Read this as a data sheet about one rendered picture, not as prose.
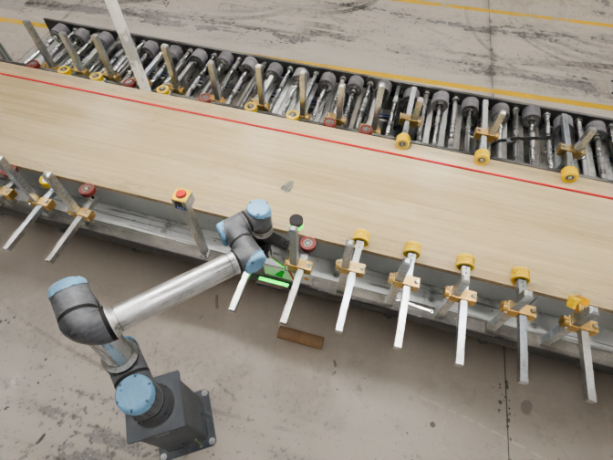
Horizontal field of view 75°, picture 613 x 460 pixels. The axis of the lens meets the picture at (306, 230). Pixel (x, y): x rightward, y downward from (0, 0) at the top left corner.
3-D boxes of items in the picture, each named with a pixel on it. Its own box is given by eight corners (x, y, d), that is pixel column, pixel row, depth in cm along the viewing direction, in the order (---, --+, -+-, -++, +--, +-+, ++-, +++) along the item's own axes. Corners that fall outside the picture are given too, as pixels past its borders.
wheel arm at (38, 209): (11, 252, 206) (6, 248, 203) (5, 251, 207) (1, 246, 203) (62, 190, 229) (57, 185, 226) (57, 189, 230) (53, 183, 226)
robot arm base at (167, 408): (176, 420, 180) (171, 416, 172) (133, 433, 177) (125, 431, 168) (171, 378, 190) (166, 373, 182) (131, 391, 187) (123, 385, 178)
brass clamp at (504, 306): (531, 322, 173) (536, 318, 169) (499, 314, 175) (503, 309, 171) (530, 309, 176) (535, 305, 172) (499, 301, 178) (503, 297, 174)
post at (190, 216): (207, 258, 215) (187, 209, 177) (199, 256, 216) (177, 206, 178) (211, 251, 217) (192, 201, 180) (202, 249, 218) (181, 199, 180)
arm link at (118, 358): (119, 392, 176) (45, 324, 116) (106, 360, 184) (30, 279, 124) (153, 373, 182) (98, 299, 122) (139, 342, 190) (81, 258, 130)
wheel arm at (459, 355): (462, 367, 161) (464, 365, 158) (452, 364, 162) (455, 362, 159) (468, 263, 188) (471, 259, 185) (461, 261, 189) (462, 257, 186)
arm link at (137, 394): (136, 427, 169) (120, 421, 155) (122, 392, 177) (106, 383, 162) (170, 406, 174) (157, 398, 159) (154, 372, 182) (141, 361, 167)
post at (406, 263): (389, 309, 205) (410, 265, 165) (383, 308, 205) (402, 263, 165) (390, 303, 207) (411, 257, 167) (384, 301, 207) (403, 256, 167)
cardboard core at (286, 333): (321, 348, 251) (276, 335, 255) (321, 351, 257) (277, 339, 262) (325, 336, 255) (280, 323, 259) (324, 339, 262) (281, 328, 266)
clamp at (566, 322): (592, 338, 169) (599, 334, 165) (558, 329, 171) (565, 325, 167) (590, 324, 173) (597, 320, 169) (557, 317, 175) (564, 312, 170)
